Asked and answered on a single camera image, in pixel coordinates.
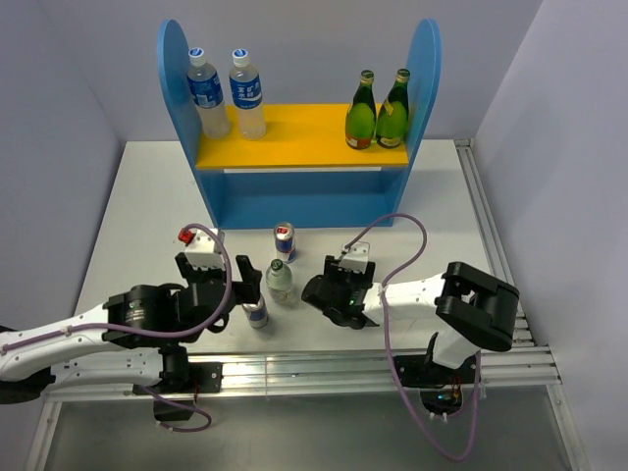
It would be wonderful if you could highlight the blue and yellow shelf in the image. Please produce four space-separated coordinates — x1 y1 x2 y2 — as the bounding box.
157 19 442 230

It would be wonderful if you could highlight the Pocari Sweat bottle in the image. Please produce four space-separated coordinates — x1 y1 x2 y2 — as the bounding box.
186 47 231 139
230 48 266 140

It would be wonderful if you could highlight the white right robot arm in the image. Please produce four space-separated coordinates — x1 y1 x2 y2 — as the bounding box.
301 255 519 389

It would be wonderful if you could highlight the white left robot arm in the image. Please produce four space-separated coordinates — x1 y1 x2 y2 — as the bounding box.
1 254 262 404

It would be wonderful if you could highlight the Red Bull can front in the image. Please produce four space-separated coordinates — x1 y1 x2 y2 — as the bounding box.
242 297 269 329

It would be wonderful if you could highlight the red bull can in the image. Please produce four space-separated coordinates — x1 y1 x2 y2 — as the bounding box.
242 297 269 329
273 222 296 263

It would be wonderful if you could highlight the clear glass bottle left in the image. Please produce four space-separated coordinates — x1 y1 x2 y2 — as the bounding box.
265 259 294 304

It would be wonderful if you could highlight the Red Bull can rear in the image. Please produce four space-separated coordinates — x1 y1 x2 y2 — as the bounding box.
273 222 296 263

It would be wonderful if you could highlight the green glass bottle left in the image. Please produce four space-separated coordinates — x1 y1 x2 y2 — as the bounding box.
344 70 376 150

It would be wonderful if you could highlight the green glass bottle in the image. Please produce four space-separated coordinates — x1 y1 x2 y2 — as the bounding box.
375 69 410 149
344 70 376 150

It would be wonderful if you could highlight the green glass bottle right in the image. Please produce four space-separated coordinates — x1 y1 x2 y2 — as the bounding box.
375 69 410 149

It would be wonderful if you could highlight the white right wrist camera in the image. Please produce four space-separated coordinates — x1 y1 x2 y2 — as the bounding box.
338 241 370 274

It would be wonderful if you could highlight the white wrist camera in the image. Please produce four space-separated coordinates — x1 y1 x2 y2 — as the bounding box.
338 241 370 274
178 229 225 271

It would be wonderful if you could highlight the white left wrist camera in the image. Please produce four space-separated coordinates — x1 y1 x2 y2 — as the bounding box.
178 229 225 271

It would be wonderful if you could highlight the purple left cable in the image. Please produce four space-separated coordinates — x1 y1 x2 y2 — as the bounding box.
0 223 233 433

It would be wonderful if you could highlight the aluminium rail frame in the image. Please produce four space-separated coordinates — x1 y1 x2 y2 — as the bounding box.
26 141 590 470

